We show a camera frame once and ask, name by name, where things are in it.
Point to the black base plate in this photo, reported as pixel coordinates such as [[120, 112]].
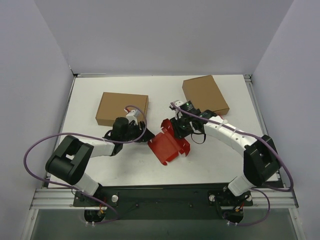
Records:
[[203, 201]]

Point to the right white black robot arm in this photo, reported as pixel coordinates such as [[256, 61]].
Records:
[[259, 160]]

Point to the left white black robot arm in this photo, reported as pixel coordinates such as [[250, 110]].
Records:
[[70, 159]]

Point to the red paper box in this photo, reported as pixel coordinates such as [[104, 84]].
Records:
[[166, 147]]

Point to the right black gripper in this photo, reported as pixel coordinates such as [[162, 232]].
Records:
[[179, 126]]

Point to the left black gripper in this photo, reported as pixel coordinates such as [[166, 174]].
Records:
[[139, 130]]

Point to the brown cardboard box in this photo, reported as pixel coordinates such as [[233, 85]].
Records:
[[113, 105], [205, 94]]

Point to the aluminium frame rail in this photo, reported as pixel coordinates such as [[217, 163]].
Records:
[[62, 199]]

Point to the left brown cardboard box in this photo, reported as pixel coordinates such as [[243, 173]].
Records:
[[113, 105]]

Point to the right brown cardboard box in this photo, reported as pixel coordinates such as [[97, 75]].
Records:
[[205, 94]]

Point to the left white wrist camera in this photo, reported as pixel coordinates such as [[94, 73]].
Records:
[[132, 117]]

